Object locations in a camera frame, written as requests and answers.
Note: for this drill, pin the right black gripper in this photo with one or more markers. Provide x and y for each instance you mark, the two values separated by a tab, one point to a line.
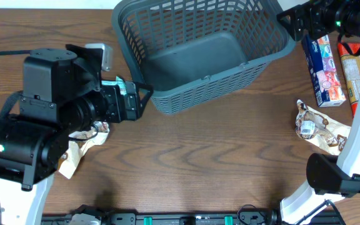
300	19

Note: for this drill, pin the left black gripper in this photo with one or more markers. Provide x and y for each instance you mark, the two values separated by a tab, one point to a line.
115	114

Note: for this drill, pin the grey plastic basket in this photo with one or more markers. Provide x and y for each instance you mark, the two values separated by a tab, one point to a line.
193	51

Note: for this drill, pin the tissue multipack box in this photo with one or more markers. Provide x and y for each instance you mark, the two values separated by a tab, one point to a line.
322	69

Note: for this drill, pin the orange pasta packet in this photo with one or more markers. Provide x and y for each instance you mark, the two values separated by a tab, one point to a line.
351	69

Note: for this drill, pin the beige snack bag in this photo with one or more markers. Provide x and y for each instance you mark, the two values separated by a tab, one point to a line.
320	130

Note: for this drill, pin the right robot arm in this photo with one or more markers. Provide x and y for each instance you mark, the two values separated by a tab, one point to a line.
329	178

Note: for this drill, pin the crumpled beige bag under arm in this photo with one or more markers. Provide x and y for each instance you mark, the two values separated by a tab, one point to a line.
84	140

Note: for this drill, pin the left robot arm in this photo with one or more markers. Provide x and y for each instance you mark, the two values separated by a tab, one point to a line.
63	93

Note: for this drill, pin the teal snack packet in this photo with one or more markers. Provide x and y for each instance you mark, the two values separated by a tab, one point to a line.
117	82

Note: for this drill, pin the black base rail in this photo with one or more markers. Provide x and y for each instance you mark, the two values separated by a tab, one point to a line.
91	215

